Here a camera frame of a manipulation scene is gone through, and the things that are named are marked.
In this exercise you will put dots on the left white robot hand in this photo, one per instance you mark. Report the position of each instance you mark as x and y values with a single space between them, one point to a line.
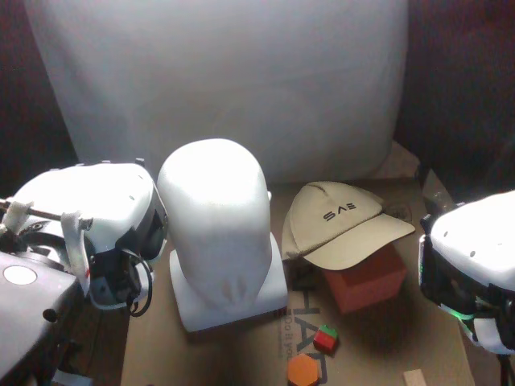
108 201

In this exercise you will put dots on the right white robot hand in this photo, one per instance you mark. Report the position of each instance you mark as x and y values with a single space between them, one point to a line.
470 237

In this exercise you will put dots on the beige cap with black letters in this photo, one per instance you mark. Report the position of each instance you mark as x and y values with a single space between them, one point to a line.
334 225

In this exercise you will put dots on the white mannequin head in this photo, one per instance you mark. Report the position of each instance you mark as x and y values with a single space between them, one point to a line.
217 225

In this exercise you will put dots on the orange box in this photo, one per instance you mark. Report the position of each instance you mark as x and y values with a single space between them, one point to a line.
368 281

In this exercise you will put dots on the brown printed cardboard sheet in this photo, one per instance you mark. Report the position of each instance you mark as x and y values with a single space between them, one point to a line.
386 354

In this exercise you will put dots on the plain wooden block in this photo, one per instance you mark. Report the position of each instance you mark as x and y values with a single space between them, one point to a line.
415 379

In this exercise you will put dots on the white backdrop cloth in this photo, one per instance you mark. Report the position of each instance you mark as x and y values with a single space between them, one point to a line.
225 80

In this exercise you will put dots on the red and green block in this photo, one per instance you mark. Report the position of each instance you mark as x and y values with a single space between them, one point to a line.
325 341

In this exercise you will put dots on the orange hexagon block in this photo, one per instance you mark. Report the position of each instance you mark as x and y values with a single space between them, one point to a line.
302 372

